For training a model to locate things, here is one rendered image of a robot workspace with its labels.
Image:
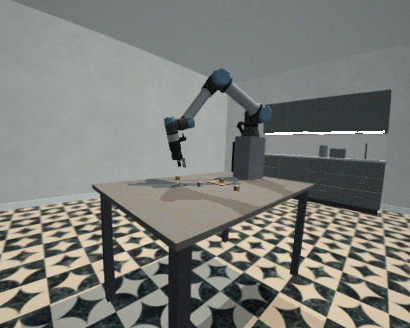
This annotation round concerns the tan flat mat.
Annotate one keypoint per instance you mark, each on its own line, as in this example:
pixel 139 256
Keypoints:
pixel 219 183

